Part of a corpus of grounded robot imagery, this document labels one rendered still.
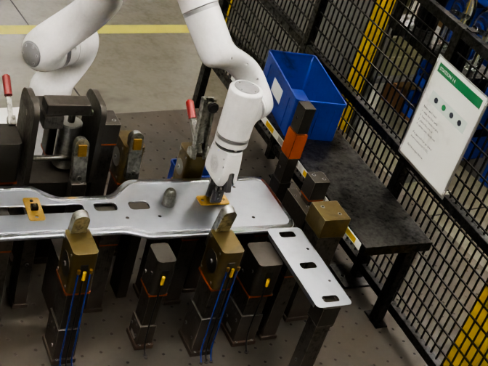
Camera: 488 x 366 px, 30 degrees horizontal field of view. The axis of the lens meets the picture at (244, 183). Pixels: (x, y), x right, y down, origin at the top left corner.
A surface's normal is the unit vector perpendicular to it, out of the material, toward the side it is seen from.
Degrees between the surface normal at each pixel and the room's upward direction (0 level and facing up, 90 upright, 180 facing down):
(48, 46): 72
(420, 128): 90
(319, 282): 0
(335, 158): 0
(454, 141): 90
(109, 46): 0
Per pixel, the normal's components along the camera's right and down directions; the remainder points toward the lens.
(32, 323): 0.26, -0.80
